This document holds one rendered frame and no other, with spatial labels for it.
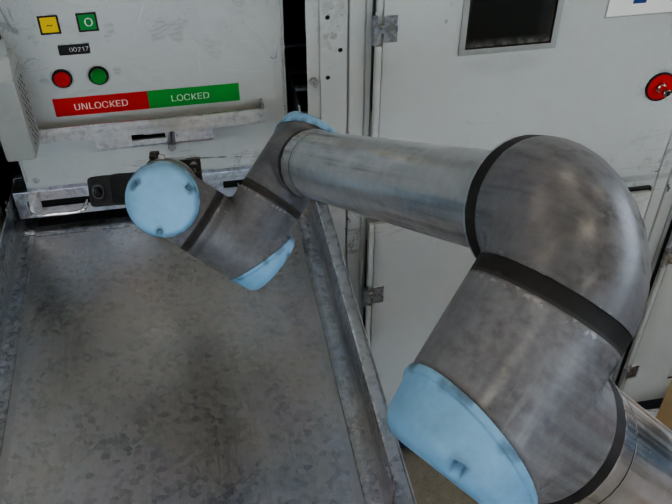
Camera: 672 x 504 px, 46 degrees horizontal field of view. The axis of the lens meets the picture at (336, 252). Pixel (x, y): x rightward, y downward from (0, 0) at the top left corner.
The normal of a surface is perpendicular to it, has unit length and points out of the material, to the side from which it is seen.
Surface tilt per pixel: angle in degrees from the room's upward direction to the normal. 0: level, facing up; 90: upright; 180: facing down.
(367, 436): 0
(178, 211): 56
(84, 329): 0
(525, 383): 46
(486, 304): 41
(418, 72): 90
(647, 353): 90
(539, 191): 28
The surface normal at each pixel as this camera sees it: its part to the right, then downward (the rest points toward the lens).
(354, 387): 0.00, -0.76
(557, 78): 0.18, 0.64
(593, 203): 0.20, -0.61
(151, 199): 0.08, 0.12
